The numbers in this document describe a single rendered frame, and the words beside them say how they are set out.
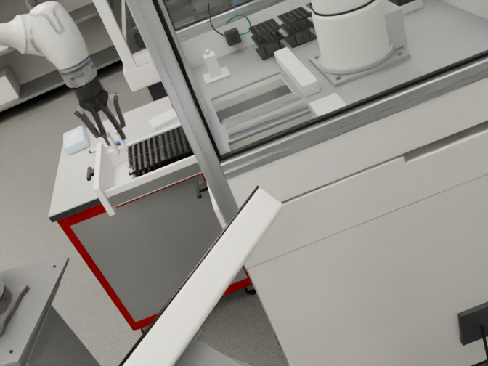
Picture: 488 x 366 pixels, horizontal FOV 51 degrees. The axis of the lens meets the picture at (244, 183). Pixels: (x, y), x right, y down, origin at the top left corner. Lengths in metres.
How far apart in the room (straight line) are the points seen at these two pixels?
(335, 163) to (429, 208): 0.30
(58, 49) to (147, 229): 0.80
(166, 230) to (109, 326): 0.73
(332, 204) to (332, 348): 0.50
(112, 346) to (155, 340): 1.80
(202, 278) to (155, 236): 1.30
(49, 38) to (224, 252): 0.86
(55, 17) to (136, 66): 1.02
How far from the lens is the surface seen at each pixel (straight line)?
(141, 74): 2.37
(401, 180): 1.21
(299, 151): 1.06
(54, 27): 1.38
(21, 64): 5.88
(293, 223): 1.16
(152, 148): 1.64
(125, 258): 2.00
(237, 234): 0.69
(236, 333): 2.17
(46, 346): 1.61
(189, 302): 0.64
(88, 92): 1.44
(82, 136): 2.21
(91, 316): 2.61
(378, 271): 1.36
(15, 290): 1.57
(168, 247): 1.99
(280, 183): 1.09
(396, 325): 1.54
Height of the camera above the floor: 1.62
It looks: 34 degrees down
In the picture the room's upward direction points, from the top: 22 degrees counter-clockwise
